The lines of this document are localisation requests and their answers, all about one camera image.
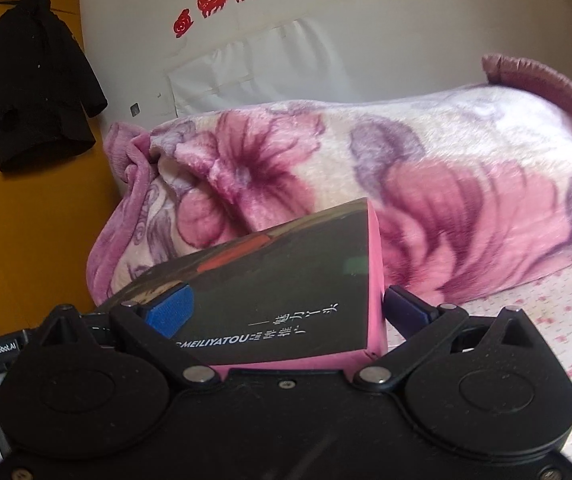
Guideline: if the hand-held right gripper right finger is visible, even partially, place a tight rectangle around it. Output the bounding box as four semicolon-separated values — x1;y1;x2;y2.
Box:
353;285;546;391

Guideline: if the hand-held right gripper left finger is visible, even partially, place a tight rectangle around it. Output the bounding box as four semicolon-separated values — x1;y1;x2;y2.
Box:
31;282;221;389

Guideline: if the yellow wardrobe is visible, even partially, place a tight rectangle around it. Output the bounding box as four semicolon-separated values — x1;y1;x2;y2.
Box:
0;0;123;343

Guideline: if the pink floral blanket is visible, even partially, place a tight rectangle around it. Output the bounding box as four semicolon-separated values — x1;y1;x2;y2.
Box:
86;53;572;311

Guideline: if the black coat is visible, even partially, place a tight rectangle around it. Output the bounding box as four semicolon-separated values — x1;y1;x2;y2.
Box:
0;0;110;174

